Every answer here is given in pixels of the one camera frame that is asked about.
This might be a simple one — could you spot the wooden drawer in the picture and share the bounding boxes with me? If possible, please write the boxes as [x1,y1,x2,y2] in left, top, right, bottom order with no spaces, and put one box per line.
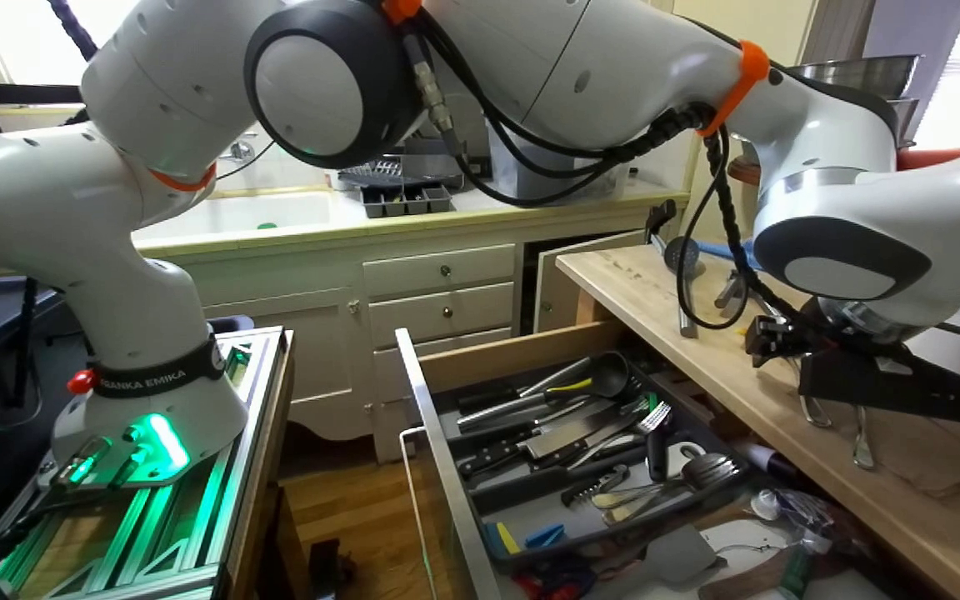
[395,320,906,600]

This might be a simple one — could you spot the dark marker tube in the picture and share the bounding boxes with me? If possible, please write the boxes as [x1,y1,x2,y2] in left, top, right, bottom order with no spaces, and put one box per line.
[728,437,799,483]

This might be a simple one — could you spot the clear plastic bag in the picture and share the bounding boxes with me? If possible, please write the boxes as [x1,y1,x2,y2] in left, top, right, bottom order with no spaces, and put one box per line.
[749,487,835,553]

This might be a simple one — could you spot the silver metal tongs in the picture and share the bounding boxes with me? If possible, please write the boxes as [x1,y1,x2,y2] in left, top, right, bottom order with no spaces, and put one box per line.
[712,269,783,324]

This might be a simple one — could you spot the blue utensil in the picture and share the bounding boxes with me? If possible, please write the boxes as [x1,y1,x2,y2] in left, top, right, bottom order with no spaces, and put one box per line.
[699,237,761,273]

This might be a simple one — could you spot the red bowl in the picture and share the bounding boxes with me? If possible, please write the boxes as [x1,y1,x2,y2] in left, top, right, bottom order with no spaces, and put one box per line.
[897,147,960,173]

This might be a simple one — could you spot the grey spatula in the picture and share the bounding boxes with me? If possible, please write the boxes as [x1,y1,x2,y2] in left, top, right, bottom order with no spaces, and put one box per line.
[612,523,729,600]

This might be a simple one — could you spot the black ladle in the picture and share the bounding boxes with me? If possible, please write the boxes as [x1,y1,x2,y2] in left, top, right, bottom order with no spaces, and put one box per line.
[520,350,639,403]

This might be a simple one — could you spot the stack of steel mixing bowls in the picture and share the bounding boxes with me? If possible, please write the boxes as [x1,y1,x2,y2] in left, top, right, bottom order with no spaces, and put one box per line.
[784,53,924,144]

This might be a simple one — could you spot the silver cleaver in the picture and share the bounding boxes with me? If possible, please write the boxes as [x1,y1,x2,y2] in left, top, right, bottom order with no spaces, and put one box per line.
[520,400,649,462]

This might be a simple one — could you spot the blue clip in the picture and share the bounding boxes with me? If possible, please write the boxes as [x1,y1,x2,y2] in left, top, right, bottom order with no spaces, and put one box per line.
[524,522,568,550]

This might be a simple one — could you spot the grey cutlery tray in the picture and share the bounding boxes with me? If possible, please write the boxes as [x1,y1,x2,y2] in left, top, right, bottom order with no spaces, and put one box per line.
[428,350,754,578]

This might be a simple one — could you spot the red scissors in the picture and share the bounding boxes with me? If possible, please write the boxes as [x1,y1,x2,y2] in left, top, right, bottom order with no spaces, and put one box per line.
[512,557,602,600]

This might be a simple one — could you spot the grey bin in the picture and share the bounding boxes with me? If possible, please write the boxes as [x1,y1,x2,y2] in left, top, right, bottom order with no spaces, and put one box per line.
[487,117,624,203]

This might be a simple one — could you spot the cream kitchen cabinet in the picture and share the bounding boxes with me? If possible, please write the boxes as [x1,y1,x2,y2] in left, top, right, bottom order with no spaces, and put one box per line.
[0,179,693,465]

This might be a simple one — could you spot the grey compartment tray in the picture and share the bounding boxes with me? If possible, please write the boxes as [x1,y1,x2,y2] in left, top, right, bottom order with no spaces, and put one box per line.
[360,182,454,220]

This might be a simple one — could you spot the dark dish rack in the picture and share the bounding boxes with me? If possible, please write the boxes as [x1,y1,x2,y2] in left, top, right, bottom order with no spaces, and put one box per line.
[337,155,468,193]

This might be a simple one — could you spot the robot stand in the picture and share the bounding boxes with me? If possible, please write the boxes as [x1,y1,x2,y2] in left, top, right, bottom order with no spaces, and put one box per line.
[0,325,295,600]

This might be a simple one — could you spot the white sink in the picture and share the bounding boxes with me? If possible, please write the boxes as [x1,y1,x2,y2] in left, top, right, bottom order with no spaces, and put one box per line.
[132,187,338,244]

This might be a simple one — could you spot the chrome tap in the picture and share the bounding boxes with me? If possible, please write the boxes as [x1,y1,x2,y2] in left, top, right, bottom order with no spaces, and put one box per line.
[217,132,260,166]

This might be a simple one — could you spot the green handled tool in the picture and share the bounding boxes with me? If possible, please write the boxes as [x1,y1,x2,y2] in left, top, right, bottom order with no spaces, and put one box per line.
[777,542,816,600]

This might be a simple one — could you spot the black handled peeler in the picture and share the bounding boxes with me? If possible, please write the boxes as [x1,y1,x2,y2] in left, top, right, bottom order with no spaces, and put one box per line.
[637,400,674,486]

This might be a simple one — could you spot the silver handled utensil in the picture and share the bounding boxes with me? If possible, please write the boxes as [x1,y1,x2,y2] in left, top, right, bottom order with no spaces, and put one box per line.
[456,390,549,433]

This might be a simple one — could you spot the black handled knife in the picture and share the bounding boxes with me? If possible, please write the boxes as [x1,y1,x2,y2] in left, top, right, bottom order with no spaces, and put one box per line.
[457,440,533,482]

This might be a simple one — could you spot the wire drawer handle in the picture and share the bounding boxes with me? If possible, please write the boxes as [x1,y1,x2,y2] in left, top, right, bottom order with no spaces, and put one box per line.
[398,425,441,600]

